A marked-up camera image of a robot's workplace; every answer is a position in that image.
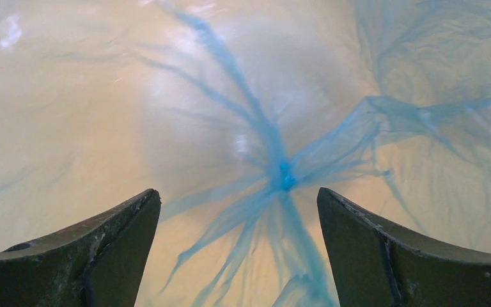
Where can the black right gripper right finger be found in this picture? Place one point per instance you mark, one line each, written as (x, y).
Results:
(376, 262)

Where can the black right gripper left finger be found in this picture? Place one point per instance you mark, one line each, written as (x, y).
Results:
(99, 261)

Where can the blue plastic trash bag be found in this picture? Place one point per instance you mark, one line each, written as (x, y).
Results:
(279, 169)

